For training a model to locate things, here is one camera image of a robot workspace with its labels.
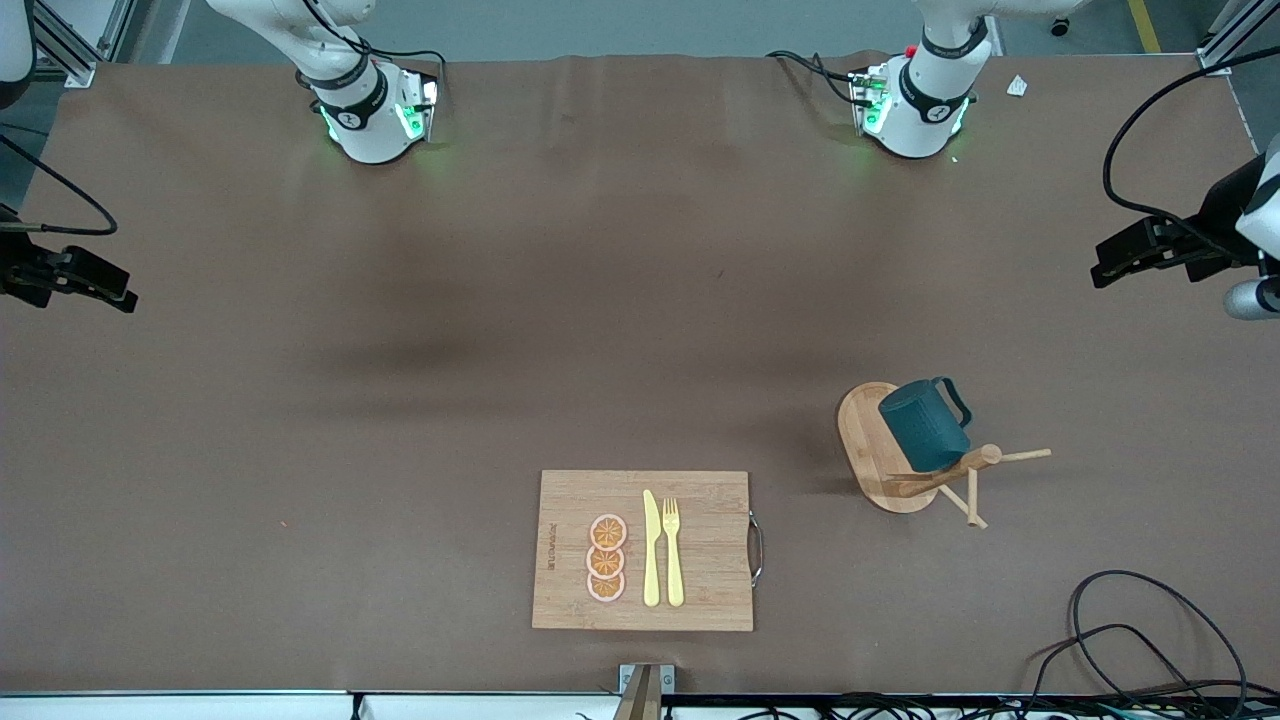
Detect dark teal cup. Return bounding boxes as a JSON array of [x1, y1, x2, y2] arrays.
[[878, 376, 974, 473]]

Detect wooden mug rack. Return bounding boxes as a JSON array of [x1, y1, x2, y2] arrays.
[[837, 382, 1053, 530]]

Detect yellow plastic fork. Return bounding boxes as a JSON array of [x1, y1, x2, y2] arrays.
[[662, 498, 686, 608]]

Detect yellow plastic knife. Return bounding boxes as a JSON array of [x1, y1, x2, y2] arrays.
[[642, 489, 662, 608]]

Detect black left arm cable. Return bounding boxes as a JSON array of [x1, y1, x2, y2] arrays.
[[1102, 45, 1280, 239]]

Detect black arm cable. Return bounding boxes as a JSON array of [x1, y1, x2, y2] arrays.
[[1102, 45, 1280, 239], [0, 133, 119, 239]]

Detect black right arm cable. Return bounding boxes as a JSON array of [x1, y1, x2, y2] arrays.
[[0, 133, 119, 239]]

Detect aluminium frame profile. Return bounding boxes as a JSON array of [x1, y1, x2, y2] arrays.
[[1197, 0, 1264, 77], [30, 0, 101, 89]]

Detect black cable loop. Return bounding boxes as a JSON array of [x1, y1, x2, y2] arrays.
[[1068, 570, 1251, 720], [1028, 625, 1216, 720]]

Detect black base power cable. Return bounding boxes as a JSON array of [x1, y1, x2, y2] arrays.
[[767, 50, 863, 106]]

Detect bamboo cutting board metal handle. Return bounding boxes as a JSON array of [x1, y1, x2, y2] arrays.
[[531, 470, 765, 633]]

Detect black cable bundle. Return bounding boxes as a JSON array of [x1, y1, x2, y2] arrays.
[[700, 690, 1280, 720]]

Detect metal table edge bracket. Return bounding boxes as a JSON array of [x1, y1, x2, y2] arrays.
[[612, 663, 676, 720]]

